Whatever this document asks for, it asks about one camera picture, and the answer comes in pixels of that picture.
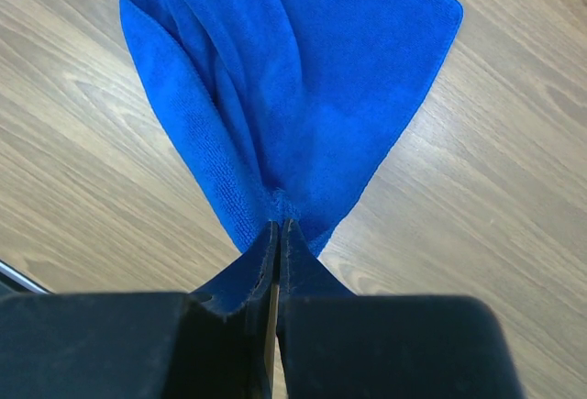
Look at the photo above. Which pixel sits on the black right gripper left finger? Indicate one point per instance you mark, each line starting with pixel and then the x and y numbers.
pixel 214 342

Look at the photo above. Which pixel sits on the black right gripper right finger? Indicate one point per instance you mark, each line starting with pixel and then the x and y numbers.
pixel 337 344

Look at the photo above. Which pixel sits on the aluminium table frame rail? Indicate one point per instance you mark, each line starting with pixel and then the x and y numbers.
pixel 13 281

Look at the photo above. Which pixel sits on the blue microfibre towel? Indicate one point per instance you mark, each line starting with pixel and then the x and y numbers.
pixel 285 109

